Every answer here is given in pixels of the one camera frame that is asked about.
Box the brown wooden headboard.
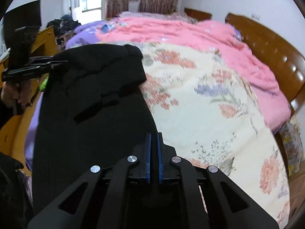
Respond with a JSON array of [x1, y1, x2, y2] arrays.
[[225, 13, 304, 114]]

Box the floral covered nightstand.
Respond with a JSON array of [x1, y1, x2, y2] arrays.
[[279, 121, 304, 177]]

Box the green package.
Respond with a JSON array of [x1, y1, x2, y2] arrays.
[[39, 77, 49, 92]]

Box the wooden desk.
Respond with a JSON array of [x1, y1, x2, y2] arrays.
[[1, 26, 57, 164]]

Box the floral cream quilt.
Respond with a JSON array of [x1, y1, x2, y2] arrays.
[[136, 42, 290, 228]]

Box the black monitor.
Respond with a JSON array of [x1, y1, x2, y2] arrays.
[[3, 0, 41, 49]]

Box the person's left hand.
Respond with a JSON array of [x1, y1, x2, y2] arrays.
[[1, 79, 38, 108]]

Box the pink duvet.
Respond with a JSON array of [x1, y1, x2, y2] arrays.
[[95, 17, 291, 131]]

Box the dark clothes pile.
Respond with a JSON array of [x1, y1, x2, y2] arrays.
[[47, 15, 81, 38]]

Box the black pants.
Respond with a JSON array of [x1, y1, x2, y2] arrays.
[[32, 44, 157, 214]]

